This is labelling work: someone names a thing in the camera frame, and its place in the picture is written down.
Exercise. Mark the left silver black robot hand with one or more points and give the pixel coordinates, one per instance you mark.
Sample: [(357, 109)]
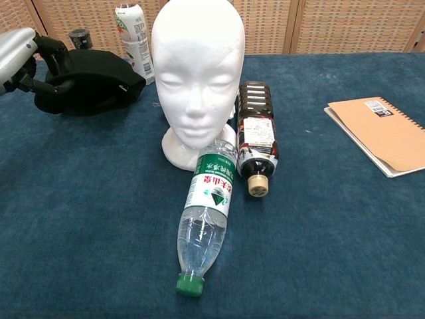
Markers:
[(15, 50)]

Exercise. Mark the black baseball cap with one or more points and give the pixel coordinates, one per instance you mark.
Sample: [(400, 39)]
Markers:
[(96, 76)]

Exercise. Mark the white foam mannequin head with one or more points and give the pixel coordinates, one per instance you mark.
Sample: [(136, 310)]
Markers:
[(196, 66)]

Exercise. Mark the clear plastic container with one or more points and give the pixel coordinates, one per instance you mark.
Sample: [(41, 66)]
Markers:
[(79, 37)]

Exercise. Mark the white drink bottle yellow cap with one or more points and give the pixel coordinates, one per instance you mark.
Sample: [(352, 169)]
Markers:
[(137, 50)]

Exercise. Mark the blue table cloth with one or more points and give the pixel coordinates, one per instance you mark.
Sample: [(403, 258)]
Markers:
[(99, 249)]

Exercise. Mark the clear water bottle green cap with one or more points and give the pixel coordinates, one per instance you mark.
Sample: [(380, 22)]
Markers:
[(206, 206)]

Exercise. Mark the dark drink bottle beige cap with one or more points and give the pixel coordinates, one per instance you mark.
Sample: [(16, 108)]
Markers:
[(256, 133)]

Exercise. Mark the woven rattan folding screen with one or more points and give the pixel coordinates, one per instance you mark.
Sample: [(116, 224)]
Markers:
[(332, 26)]

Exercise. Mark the brown spiral notebook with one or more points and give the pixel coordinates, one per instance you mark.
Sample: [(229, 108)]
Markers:
[(375, 133)]

